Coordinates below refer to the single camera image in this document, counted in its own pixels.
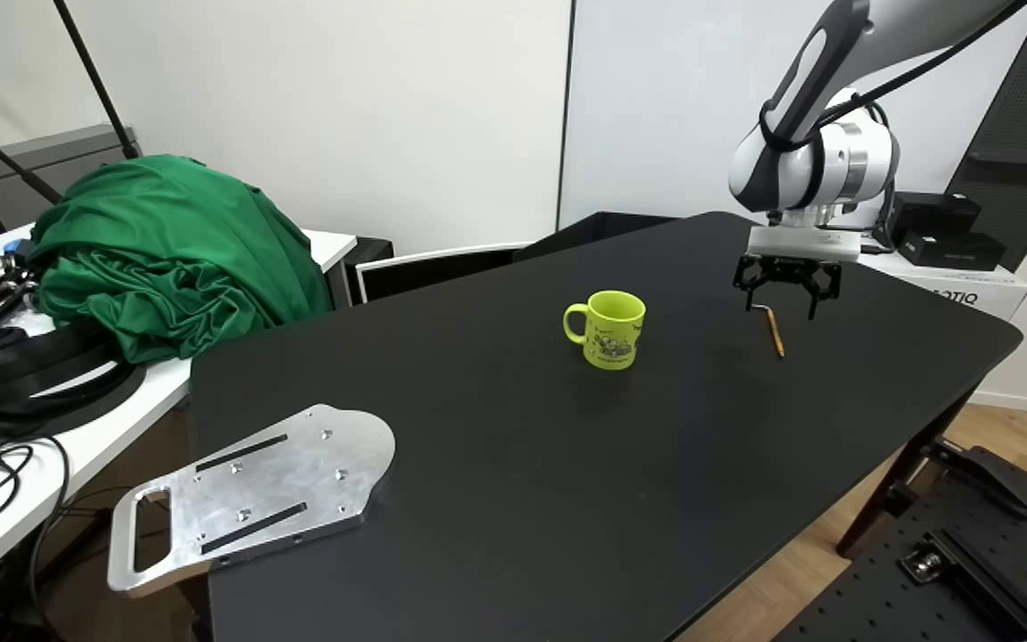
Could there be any green cloth pile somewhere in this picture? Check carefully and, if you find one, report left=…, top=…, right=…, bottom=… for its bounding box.
left=30, top=152, right=333, bottom=363

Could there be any white cardboard box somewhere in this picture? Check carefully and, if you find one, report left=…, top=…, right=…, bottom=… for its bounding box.
left=858, top=254, right=1027, bottom=321

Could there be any black device on box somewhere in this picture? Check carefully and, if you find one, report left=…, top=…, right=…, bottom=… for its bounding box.
left=877, top=191, right=1007, bottom=272

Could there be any yellow-green mug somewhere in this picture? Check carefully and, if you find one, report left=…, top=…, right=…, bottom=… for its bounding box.
left=560, top=289, right=647, bottom=371

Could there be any silver metal mounting plate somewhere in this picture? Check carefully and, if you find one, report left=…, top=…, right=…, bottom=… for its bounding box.
left=108, top=402, right=397, bottom=597

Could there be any black perforated breadboard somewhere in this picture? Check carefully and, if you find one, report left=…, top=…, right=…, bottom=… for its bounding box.
left=774, top=447, right=1027, bottom=642

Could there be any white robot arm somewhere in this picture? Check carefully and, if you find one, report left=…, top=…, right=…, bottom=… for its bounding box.
left=726, top=0, right=1027, bottom=306

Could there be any white side table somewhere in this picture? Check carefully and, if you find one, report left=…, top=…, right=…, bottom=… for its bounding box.
left=0, top=219, right=360, bottom=610

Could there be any black tripod pole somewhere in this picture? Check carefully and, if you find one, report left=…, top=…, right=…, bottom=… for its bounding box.
left=51, top=0, right=139, bottom=162

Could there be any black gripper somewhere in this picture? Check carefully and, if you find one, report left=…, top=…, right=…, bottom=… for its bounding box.
left=735, top=224, right=858, bottom=316

